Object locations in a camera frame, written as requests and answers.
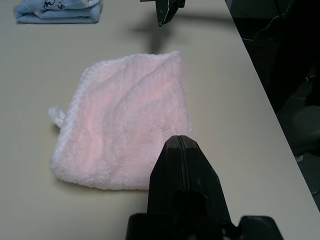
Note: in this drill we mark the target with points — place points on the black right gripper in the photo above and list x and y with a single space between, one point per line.
147 1

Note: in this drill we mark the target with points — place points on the folded blue towel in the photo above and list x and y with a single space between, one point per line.
57 15

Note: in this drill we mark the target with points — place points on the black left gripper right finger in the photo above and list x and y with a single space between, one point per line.
202 175

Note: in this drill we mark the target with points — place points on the pink towel with white trim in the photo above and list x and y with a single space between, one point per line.
125 120

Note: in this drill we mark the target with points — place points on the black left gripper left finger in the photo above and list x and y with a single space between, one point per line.
165 175

